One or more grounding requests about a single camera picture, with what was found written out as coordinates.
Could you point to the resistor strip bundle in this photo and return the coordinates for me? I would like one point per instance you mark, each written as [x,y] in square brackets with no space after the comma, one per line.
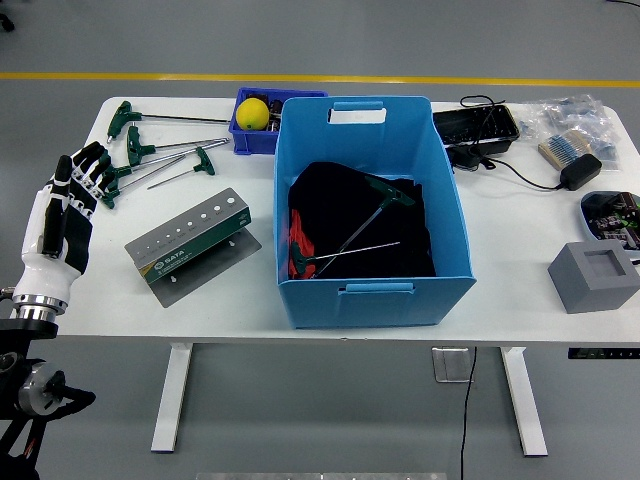
[560,150]

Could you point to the grey block with recess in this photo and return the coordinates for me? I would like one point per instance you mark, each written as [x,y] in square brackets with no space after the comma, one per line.
[585,295]

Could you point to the light blue tray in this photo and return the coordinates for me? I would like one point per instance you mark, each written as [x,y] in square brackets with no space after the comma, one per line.
[585,220]

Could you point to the large blue plastic box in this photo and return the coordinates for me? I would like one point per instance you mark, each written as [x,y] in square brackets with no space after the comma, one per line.
[380,310]

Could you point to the red cloth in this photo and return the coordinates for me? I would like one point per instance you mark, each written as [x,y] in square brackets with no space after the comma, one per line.
[300,230]

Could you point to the green metal wrench holder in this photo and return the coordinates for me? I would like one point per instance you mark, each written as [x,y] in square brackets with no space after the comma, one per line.
[200,235]

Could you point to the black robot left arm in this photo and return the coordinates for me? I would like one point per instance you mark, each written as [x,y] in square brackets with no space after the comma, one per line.
[25,330]

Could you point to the small dark blue bin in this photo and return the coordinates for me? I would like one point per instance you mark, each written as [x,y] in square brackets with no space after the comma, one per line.
[250,142]

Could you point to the black cloth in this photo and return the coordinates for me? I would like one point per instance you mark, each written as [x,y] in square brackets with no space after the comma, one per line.
[340,210]

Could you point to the dark electronic parts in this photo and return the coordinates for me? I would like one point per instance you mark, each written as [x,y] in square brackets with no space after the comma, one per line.
[276,115]

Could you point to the black plastic tray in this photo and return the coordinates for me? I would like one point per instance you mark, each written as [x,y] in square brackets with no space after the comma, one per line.
[475,127]

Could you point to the white table leg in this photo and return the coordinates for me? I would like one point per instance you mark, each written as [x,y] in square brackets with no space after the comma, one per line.
[172,400]
[525,405]

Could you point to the black power adapter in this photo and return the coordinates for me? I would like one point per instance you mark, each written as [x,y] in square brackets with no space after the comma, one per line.
[580,171]

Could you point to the black chair caster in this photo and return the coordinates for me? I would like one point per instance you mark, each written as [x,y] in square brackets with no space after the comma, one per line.
[6,21]

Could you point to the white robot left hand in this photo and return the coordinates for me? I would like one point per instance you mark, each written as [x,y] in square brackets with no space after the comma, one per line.
[50,270]

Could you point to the yellow ball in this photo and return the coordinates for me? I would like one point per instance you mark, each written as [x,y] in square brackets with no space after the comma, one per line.
[253,115]

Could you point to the clear plastic component bags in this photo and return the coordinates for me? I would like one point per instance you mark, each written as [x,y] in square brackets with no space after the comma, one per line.
[575,112]

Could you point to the metal floor socket plate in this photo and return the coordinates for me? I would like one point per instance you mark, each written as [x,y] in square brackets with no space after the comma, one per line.
[450,365]

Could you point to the black table control panel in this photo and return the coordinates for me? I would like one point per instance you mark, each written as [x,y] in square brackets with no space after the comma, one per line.
[600,353]

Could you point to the black plug block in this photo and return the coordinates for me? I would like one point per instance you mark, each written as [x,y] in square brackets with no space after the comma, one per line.
[470,159]

